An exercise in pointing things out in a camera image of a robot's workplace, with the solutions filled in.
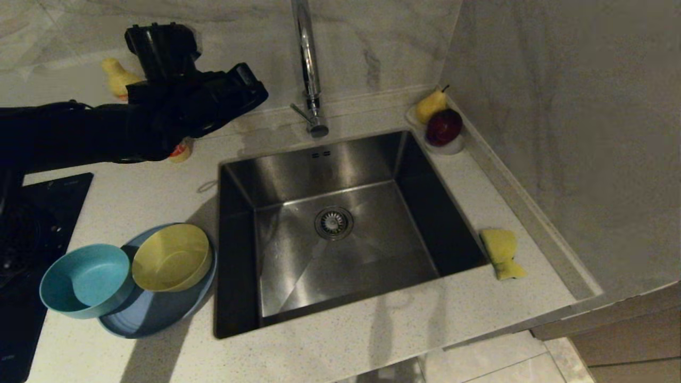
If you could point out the chrome kitchen faucet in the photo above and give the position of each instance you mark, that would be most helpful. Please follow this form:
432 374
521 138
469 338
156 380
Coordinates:
310 64

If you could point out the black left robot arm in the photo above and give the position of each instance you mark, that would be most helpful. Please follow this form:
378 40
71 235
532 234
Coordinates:
64 133

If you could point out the orange white dish soap bottle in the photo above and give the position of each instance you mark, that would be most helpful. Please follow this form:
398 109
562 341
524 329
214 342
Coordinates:
118 77

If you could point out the stainless steel sink basin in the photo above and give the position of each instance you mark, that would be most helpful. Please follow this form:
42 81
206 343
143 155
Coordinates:
340 266

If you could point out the yellow sponge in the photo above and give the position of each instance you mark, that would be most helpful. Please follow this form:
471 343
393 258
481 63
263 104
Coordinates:
501 247

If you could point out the dark red apple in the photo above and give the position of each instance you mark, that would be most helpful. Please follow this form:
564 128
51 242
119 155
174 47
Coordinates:
443 127

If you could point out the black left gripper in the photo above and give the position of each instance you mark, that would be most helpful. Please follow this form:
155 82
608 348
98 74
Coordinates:
197 106

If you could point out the yellow bowl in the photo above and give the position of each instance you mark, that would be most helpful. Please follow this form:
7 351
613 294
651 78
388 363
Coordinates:
170 260

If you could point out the wooden cabinet front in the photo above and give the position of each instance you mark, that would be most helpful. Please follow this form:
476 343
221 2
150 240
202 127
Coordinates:
628 340

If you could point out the round metal drain strainer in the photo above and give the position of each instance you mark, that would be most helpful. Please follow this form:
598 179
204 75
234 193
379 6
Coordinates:
334 223

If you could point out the yellow pear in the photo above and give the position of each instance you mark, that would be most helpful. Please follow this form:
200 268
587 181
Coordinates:
429 106

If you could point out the teal bowl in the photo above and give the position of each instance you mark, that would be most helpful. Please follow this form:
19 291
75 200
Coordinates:
85 282

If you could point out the black induction cooktop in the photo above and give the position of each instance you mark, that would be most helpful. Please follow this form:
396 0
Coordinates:
34 223

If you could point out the blue plate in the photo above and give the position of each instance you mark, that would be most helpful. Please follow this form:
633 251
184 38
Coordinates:
151 317

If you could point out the small white fruit dish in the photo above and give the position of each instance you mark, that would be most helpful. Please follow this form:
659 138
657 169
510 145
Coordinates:
449 149

